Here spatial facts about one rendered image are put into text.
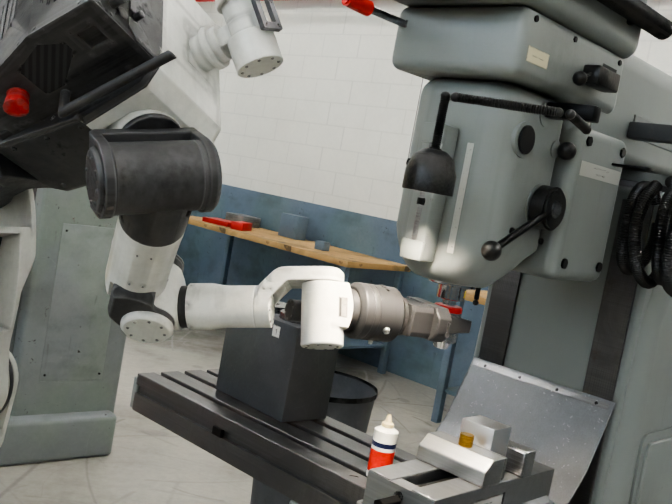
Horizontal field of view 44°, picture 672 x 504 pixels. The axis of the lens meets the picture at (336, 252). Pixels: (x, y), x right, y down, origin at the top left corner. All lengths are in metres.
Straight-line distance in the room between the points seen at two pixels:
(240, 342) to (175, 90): 0.74
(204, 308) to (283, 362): 0.39
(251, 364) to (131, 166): 0.76
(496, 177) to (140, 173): 0.54
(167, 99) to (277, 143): 6.81
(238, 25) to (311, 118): 6.49
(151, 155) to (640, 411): 1.06
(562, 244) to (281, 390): 0.60
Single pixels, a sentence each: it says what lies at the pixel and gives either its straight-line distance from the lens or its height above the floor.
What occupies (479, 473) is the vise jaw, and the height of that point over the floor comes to 1.05.
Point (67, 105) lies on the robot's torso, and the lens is 1.13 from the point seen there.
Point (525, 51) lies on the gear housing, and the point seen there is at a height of 1.67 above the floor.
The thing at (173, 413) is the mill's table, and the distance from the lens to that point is 1.75.
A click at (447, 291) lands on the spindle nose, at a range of 1.38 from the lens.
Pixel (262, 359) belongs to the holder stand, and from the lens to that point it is 1.68.
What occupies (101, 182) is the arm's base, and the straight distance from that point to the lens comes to 1.03.
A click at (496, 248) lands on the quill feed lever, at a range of 1.23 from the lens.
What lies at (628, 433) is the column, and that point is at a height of 1.07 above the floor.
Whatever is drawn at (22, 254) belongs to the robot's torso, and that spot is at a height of 1.23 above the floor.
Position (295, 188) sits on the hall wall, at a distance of 7.68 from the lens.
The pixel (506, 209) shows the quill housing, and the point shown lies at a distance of 1.31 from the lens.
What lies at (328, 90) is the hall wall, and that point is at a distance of 7.57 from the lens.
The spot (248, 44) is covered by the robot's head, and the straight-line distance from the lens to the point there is 1.16.
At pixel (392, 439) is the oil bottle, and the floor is 1.04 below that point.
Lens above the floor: 1.44
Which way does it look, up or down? 5 degrees down
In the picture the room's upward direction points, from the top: 10 degrees clockwise
